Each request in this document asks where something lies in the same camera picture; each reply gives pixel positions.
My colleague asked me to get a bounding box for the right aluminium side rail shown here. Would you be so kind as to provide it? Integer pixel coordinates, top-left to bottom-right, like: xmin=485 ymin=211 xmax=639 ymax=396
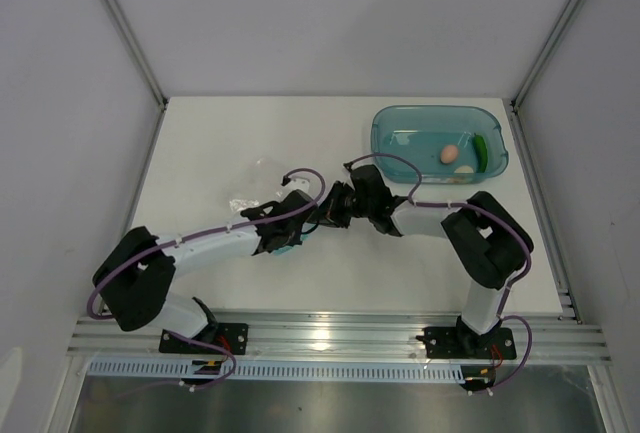
xmin=503 ymin=100 xmax=583 ymax=325

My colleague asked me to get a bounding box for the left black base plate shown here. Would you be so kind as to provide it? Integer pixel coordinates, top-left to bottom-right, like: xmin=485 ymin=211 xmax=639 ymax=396
xmin=158 ymin=323 xmax=249 ymax=356

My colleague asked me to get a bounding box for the white egg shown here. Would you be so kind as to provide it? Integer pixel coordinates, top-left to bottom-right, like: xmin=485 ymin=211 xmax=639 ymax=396
xmin=454 ymin=165 xmax=475 ymax=174

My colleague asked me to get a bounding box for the white slotted cable duct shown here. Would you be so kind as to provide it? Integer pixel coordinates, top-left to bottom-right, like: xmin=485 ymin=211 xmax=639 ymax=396
xmin=87 ymin=357 xmax=464 ymax=384

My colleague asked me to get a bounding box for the green cucumber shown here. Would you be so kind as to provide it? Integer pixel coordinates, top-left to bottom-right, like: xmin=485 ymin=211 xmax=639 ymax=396
xmin=473 ymin=134 xmax=489 ymax=173

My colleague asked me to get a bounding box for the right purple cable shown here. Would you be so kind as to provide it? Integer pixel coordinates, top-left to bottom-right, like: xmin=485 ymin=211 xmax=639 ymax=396
xmin=341 ymin=153 xmax=535 ymax=394

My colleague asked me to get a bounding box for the blue plastic tub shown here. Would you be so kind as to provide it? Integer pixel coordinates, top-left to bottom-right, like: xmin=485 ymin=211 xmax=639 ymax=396
xmin=370 ymin=105 xmax=509 ymax=184

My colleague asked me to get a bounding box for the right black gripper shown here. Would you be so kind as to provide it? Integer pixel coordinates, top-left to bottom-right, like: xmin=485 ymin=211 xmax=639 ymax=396
xmin=307 ymin=180 xmax=374 ymax=229

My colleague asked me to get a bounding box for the clear zip top bag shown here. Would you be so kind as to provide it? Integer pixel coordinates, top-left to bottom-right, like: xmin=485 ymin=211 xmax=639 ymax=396
xmin=227 ymin=155 xmax=314 ymax=258

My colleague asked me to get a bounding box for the left aluminium corner post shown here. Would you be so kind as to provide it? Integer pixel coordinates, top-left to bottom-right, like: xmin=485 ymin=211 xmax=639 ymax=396
xmin=100 ymin=0 xmax=168 ymax=110

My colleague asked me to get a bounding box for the purple cable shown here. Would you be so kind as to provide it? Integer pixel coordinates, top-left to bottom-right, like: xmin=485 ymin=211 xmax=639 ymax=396
xmin=85 ymin=167 xmax=326 ymax=399
xmin=341 ymin=153 xmax=535 ymax=394

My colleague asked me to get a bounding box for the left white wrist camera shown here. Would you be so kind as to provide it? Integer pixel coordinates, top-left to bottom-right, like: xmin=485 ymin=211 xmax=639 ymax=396
xmin=280 ymin=176 xmax=311 ymax=199

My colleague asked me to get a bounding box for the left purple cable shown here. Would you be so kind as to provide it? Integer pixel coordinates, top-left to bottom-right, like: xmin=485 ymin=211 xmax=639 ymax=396
xmin=85 ymin=167 xmax=326 ymax=399

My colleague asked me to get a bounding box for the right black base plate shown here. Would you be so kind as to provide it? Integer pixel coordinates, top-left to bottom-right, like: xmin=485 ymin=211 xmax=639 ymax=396
xmin=416 ymin=326 xmax=517 ymax=360

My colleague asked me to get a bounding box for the right aluminium corner post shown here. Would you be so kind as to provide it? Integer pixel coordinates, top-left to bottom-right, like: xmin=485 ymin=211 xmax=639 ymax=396
xmin=510 ymin=0 xmax=587 ymax=115

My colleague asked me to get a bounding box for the brown egg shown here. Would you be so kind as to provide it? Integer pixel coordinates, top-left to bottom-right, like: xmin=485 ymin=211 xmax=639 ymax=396
xmin=440 ymin=145 xmax=459 ymax=165

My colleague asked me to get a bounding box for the aluminium corner post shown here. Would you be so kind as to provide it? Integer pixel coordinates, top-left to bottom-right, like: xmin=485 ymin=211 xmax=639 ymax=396
xmin=510 ymin=0 xmax=587 ymax=115
xmin=100 ymin=0 xmax=168 ymax=110

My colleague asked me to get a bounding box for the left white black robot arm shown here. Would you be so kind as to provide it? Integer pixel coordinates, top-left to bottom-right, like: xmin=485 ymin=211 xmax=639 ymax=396
xmin=92 ymin=190 xmax=317 ymax=353

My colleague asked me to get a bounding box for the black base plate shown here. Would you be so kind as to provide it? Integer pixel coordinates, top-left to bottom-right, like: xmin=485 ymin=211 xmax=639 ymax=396
xmin=416 ymin=326 xmax=517 ymax=360
xmin=158 ymin=323 xmax=249 ymax=356

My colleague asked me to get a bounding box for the aluminium front rail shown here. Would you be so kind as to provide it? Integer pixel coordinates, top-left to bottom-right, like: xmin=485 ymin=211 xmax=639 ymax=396
xmin=66 ymin=311 xmax=612 ymax=366

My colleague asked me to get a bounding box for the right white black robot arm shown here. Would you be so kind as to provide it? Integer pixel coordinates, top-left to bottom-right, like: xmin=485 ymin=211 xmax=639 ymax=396
xmin=311 ymin=165 xmax=534 ymax=357

